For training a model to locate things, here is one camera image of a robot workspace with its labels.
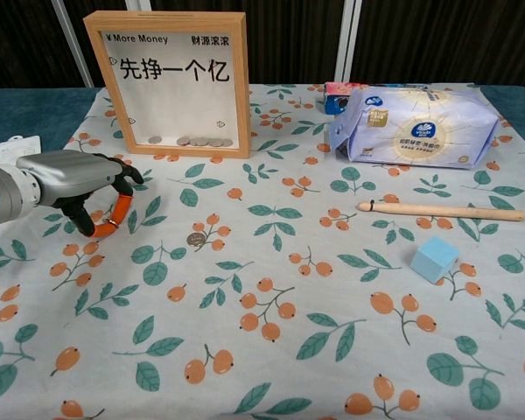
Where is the lavender tissue pack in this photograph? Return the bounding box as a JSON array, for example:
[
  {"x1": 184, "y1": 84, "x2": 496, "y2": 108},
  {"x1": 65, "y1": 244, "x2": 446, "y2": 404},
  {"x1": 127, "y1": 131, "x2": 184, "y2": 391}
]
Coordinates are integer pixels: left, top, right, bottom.
[{"x1": 329, "y1": 85, "x2": 501, "y2": 171}]

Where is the white frame post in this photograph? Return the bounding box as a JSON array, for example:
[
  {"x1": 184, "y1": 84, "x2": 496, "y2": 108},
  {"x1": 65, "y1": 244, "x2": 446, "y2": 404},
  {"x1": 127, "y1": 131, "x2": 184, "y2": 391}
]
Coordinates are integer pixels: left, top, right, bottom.
[
  {"x1": 50, "y1": 0, "x2": 95, "y2": 88},
  {"x1": 334, "y1": 0, "x2": 363, "y2": 85}
]

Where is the white plastic package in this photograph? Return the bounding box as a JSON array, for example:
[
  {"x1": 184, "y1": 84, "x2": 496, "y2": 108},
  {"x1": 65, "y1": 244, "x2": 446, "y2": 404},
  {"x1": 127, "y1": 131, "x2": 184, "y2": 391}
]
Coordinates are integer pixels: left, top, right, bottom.
[{"x1": 0, "y1": 135, "x2": 42, "y2": 166}]

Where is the pink blue cookie box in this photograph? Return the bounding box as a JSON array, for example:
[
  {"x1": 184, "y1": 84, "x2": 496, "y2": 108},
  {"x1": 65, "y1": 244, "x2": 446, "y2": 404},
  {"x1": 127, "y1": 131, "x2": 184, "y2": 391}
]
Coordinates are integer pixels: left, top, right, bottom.
[{"x1": 321, "y1": 80, "x2": 363, "y2": 116}]

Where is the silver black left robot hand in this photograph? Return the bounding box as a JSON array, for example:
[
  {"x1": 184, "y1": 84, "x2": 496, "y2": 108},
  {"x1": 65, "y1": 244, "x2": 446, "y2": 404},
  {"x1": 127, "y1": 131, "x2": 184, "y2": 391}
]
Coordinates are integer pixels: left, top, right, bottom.
[{"x1": 16, "y1": 150, "x2": 144, "y2": 240}]

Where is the light blue cube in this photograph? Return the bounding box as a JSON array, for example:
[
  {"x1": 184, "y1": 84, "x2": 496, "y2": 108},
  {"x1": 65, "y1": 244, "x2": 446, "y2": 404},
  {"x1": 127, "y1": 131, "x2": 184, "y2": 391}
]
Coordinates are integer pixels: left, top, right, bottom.
[{"x1": 409, "y1": 236, "x2": 459, "y2": 280}]

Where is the wooden crochet hook stick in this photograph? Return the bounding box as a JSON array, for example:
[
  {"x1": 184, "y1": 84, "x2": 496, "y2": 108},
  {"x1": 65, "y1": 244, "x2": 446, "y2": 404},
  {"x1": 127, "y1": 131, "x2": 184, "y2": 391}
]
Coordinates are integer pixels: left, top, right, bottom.
[{"x1": 355, "y1": 199, "x2": 525, "y2": 223}]

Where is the wooden frame money box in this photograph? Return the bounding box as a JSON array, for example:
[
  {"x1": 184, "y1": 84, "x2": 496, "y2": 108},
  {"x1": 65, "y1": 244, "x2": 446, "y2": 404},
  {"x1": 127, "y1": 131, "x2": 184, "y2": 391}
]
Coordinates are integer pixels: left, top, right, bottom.
[{"x1": 83, "y1": 11, "x2": 251, "y2": 159}]

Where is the floral orange berry tablecloth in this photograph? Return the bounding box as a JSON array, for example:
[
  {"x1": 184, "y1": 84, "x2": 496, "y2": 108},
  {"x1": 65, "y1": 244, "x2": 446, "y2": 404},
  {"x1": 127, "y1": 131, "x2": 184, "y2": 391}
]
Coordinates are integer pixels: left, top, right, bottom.
[{"x1": 0, "y1": 82, "x2": 525, "y2": 420}]

